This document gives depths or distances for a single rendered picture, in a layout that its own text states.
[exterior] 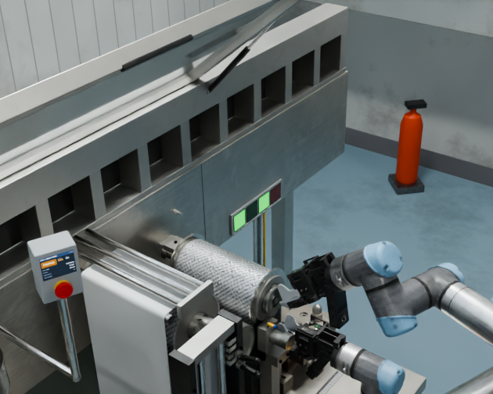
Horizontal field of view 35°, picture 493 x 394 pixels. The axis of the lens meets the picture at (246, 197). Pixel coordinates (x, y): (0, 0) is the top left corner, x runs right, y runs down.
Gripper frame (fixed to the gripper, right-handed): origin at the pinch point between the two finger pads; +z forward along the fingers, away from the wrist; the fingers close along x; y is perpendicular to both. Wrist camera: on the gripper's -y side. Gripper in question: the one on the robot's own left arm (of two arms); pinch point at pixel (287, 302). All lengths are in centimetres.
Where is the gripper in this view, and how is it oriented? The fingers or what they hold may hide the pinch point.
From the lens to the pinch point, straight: 188.3
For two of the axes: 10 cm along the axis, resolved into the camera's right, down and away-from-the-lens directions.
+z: -6.0, 3.2, 7.4
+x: -6.0, 4.3, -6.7
